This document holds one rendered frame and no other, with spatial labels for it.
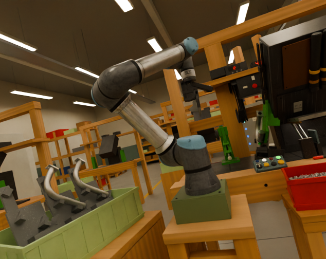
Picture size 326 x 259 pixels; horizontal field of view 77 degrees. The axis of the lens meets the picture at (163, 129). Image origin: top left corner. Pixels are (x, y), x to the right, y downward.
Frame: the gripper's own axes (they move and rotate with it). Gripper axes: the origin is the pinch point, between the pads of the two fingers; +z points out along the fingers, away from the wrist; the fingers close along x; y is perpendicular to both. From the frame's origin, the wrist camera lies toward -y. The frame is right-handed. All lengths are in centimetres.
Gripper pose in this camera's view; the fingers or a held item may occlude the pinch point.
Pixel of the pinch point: (200, 113)
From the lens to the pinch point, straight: 113.8
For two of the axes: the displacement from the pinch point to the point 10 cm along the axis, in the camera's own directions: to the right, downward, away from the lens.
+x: -1.5, 0.2, -9.9
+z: 2.1, 9.8, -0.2
